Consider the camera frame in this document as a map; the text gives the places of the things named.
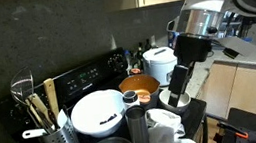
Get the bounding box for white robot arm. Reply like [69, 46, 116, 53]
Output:
[168, 0, 256, 107]

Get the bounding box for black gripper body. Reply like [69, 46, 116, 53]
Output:
[174, 34, 212, 65]

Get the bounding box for clear plastic ladle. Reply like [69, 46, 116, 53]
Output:
[10, 67, 34, 105]

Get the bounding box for wooden spatula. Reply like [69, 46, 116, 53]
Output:
[44, 78, 59, 117]

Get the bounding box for white spoon handle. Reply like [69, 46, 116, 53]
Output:
[22, 128, 47, 139]

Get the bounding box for small white bowl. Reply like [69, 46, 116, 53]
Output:
[159, 89, 191, 114]

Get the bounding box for copper interior pot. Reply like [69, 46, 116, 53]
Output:
[119, 74, 160, 109]

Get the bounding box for large white bowl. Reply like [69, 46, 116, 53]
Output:
[71, 89, 125, 138]

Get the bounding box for white cloth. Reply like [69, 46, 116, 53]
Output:
[146, 108, 196, 143]

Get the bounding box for black stove control panel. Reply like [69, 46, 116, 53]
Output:
[0, 47, 127, 134]

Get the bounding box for white jar black lid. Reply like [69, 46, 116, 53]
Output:
[122, 90, 140, 109]

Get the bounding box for wooden lower cabinets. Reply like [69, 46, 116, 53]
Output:
[199, 62, 256, 118]

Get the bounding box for steel tumbler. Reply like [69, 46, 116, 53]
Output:
[125, 105, 149, 143]

